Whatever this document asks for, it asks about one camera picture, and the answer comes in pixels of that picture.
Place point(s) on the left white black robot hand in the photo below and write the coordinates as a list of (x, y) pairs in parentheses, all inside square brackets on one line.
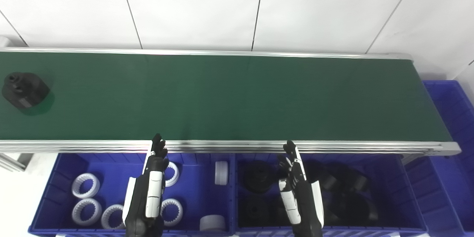
[(148, 192)]

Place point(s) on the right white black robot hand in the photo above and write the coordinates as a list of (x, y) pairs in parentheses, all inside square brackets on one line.
[(301, 200)]

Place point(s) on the black round flanged part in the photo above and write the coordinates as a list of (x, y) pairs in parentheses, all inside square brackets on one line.
[(255, 209), (258, 177), (24, 90), (355, 181), (357, 209)]

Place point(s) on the blue plastic bin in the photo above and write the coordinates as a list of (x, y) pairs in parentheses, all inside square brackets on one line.
[(392, 192), (451, 118), (111, 177)]

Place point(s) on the green conveyor belt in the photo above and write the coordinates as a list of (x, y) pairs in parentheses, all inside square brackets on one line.
[(222, 96), (259, 146)]

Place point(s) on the aluminium conveyor support leg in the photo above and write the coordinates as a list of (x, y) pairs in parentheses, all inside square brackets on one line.
[(11, 162)]

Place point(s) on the grey conveyor end cover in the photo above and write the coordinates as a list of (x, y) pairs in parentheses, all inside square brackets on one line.
[(3, 41)]

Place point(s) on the white plastic cylinder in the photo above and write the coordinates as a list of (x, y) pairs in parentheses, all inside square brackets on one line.
[(212, 223), (221, 173)]

